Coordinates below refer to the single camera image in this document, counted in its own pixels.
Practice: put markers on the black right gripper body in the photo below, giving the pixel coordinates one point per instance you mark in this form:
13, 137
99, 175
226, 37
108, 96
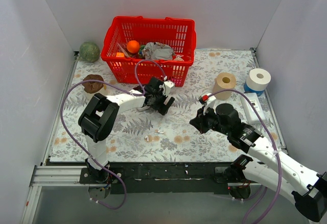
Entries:
200, 123

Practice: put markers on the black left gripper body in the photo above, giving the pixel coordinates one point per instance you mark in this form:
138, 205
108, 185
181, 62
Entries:
161, 103

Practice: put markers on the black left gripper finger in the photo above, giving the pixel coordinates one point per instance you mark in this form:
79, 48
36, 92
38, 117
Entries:
165, 105
144, 108

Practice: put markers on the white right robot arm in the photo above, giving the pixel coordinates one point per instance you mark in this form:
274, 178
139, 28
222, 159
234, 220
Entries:
261, 163

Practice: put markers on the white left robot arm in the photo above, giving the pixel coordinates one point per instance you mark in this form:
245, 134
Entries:
98, 118

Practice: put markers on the crumpled silver foil bag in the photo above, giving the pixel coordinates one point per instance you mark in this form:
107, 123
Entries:
157, 51

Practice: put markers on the white rectangular box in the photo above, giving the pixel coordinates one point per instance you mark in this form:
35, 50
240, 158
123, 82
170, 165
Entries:
251, 116

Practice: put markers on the beige paper roll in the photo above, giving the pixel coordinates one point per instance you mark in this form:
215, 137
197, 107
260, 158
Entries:
224, 81

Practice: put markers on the blue tape roll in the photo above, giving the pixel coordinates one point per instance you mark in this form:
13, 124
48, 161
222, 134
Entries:
247, 89

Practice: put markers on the orange fruit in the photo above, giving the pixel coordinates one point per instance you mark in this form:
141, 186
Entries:
133, 46

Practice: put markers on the floral patterned table mat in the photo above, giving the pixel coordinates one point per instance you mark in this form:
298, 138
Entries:
180, 142

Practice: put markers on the red plastic shopping basket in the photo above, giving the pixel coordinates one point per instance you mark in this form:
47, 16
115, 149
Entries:
178, 33

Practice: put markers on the brown topped paper roll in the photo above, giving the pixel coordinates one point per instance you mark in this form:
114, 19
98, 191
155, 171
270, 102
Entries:
91, 88

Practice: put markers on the white toilet paper roll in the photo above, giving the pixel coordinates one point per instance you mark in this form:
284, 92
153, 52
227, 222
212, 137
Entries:
258, 79

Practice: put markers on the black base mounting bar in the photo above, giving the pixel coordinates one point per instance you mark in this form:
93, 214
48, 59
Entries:
175, 177

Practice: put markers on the green textured ball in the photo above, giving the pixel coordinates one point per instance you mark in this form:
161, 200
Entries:
89, 51

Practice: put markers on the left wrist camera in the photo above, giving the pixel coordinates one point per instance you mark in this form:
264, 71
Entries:
167, 86

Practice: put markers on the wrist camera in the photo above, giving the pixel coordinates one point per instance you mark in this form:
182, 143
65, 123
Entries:
207, 101
167, 86

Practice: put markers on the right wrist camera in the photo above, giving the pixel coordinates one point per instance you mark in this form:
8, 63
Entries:
207, 101

